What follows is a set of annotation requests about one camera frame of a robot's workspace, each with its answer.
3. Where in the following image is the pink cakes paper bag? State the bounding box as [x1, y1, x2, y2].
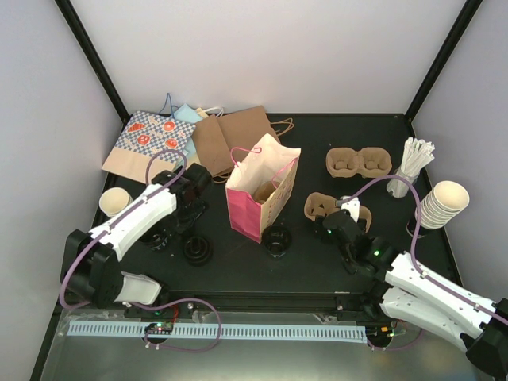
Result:
[225, 133, 301, 243]

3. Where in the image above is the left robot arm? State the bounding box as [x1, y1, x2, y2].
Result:
[59, 164, 211, 317]

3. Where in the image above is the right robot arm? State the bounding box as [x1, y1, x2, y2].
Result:
[314, 210, 507, 380]

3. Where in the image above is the front black lid stack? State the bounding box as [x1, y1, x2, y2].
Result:
[183, 235, 213, 267]

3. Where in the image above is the left paper cup stack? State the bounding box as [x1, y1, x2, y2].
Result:
[98, 187, 133, 217]

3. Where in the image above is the paper cup stack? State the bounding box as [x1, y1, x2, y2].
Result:
[406, 180, 470, 237]
[98, 187, 133, 217]

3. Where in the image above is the brown kraft paper bag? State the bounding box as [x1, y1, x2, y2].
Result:
[192, 106, 294, 182]

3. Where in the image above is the blue checkered paper bag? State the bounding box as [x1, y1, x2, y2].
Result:
[102, 110, 196, 183]

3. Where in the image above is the light blue paper bag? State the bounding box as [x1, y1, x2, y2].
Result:
[159, 93, 202, 164]

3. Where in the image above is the cream paper bag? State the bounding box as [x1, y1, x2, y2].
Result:
[194, 106, 224, 118]

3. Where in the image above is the right paper cup stack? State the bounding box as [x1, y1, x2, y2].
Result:
[406, 180, 470, 237]

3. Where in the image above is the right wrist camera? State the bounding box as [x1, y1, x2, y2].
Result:
[335, 196, 360, 222]

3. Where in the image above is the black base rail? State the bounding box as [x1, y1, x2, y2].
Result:
[158, 291, 382, 318]

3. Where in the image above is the light blue cable duct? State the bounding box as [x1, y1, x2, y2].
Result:
[67, 321, 368, 344]

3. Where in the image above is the left black frame post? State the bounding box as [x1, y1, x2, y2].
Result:
[54, 0, 130, 125]

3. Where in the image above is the black frame post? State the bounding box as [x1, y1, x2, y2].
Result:
[54, 0, 130, 125]
[405, 0, 483, 122]

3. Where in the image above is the right black frame post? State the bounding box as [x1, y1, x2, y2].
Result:
[405, 0, 483, 122]

